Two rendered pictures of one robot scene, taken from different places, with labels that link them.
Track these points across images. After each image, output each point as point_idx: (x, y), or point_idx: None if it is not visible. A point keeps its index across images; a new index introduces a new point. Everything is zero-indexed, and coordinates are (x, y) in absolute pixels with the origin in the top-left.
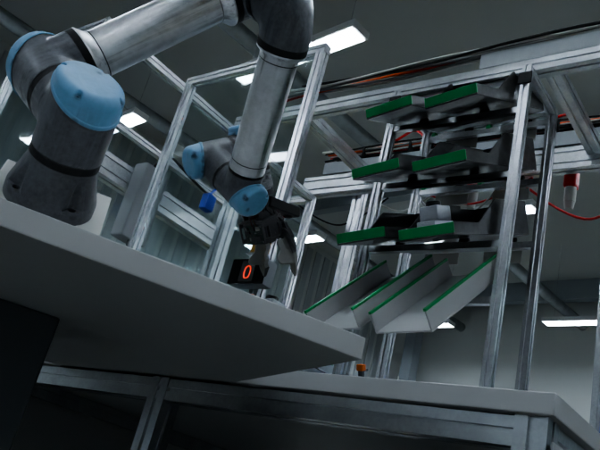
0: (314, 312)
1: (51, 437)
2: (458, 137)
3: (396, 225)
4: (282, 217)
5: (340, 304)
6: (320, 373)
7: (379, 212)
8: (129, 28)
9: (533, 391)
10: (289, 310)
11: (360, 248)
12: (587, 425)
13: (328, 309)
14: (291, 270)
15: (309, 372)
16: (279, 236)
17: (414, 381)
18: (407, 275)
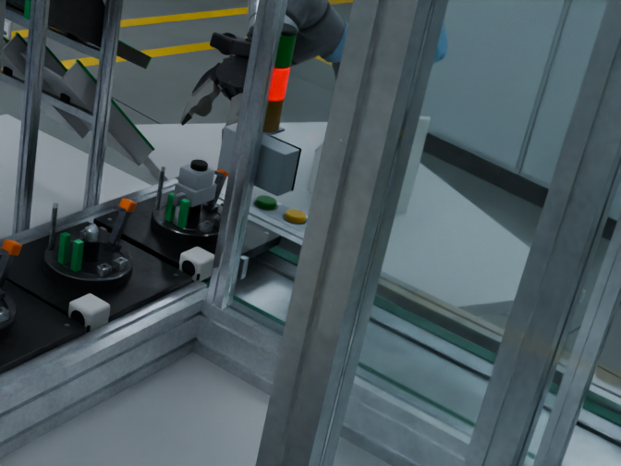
0: (143, 146)
1: None
2: None
3: (76, 6)
4: (225, 58)
5: (118, 130)
6: (127, 173)
7: (107, 0)
8: None
9: (15, 118)
10: (164, 124)
11: (115, 58)
12: None
13: (130, 140)
14: (188, 119)
15: (134, 177)
16: (221, 82)
17: (70, 145)
18: (62, 71)
